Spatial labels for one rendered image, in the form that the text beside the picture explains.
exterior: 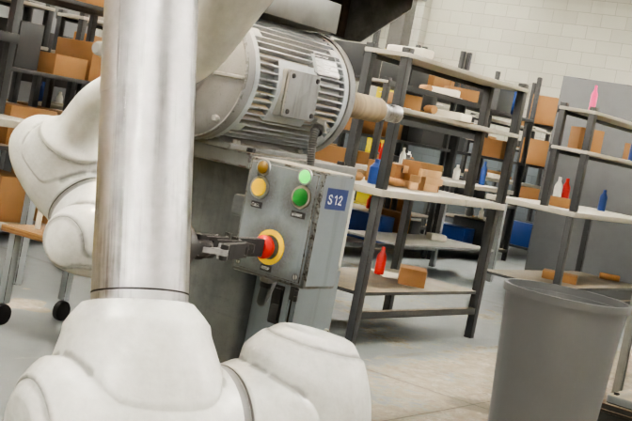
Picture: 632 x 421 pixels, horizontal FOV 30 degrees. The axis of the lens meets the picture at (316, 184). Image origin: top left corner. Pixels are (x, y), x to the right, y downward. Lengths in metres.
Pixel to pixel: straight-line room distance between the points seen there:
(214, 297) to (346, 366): 1.06
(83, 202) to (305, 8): 0.78
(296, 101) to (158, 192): 1.03
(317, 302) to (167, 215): 1.10
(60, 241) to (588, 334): 3.20
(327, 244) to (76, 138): 0.51
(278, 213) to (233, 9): 0.62
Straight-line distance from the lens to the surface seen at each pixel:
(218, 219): 2.30
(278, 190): 2.00
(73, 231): 1.63
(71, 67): 8.27
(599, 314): 4.60
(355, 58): 11.06
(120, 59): 1.24
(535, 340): 4.61
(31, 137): 1.76
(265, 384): 1.23
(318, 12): 2.33
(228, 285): 2.28
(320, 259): 1.99
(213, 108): 2.13
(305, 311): 2.25
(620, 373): 6.18
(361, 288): 6.56
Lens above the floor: 1.20
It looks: 3 degrees down
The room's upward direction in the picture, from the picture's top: 11 degrees clockwise
